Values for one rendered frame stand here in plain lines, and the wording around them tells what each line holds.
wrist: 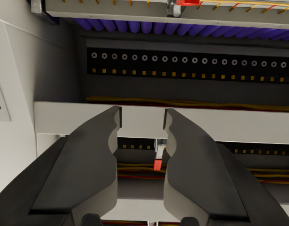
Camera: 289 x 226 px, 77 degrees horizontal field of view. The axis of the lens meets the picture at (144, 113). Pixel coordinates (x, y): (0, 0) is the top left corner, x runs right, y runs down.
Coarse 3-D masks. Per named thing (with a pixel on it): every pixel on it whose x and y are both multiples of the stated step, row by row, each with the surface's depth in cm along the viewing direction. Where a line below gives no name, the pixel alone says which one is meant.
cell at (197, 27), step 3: (195, 24) 27; (192, 27) 29; (195, 27) 28; (198, 27) 27; (201, 27) 27; (204, 27) 27; (189, 30) 31; (192, 30) 30; (195, 30) 29; (198, 30) 28; (189, 33) 31; (192, 33) 30; (195, 33) 30
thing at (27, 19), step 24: (0, 0) 18; (24, 0) 21; (288, 0) 22; (24, 24) 22; (48, 24) 27; (120, 48) 36; (144, 48) 36; (168, 48) 36; (192, 48) 36; (216, 48) 36; (240, 48) 36; (264, 48) 36
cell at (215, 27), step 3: (207, 27) 28; (210, 27) 27; (213, 27) 27; (216, 27) 27; (201, 30) 31; (204, 30) 30; (207, 30) 29; (210, 30) 28; (213, 30) 28; (201, 33) 31; (204, 33) 30; (207, 33) 30; (210, 33) 30; (204, 36) 32
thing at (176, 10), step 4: (176, 0) 17; (180, 0) 14; (184, 0) 13; (188, 0) 13; (192, 0) 13; (196, 0) 13; (176, 4) 19; (180, 4) 15; (184, 4) 14; (188, 4) 14; (192, 4) 13; (196, 4) 13; (176, 8) 19; (180, 8) 19; (176, 12) 19; (180, 12) 19
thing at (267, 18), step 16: (48, 0) 22; (64, 0) 22; (80, 0) 22; (96, 0) 21; (112, 0) 21; (128, 0) 22; (208, 0) 21; (224, 0) 21; (64, 16) 24; (80, 16) 23; (96, 16) 23; (112, 16) 23; (128, 16) 23; (144, 16) 23; (160, 16) 23; (192, 16) 23; (208, 16) 23; (224, 16) 23; (240, 16) 23; (256, 16) 23; (272, 16) 23; (288, 16) 23
